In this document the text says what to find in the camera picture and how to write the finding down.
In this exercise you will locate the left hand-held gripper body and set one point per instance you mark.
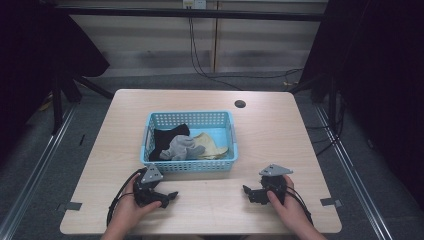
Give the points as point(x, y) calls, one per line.
point(150, 175)

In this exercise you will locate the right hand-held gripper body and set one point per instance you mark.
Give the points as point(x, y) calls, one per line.
point(275, 185)

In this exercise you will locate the person's right hand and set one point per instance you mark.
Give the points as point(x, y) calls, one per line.
point(291, 208)

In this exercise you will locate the person's left hand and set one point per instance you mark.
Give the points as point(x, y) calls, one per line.
point(131, 210)

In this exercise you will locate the black sock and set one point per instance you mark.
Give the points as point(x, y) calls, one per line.
point(165, 138)

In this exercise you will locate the grey sock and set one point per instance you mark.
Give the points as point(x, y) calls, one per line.
point(181, 146)

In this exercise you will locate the grey tape strip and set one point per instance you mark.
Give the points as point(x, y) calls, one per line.
point(330, 202)
point(71, 206)

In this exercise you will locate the beige sock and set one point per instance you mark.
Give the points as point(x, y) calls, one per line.
point(210, 145)

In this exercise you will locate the blue plastic basket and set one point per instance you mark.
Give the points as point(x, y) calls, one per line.
point(218, 126)

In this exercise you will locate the small black tape piece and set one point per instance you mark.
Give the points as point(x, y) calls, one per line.
point(82, 139)

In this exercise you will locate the black metal stand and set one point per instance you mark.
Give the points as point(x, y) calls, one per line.
point(57, 106)
point(331, 100)

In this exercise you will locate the black curtain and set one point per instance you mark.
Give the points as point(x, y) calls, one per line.
point(383, 83)
point(40, 50)

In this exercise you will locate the black horizontal bar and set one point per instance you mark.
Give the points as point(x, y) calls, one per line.
point(166, 13)

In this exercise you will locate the metal floor rail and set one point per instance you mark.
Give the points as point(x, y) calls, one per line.
point(350, 166)
point(40, 166)

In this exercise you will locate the white wall socket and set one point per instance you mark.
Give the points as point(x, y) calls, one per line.
point(195, 4)

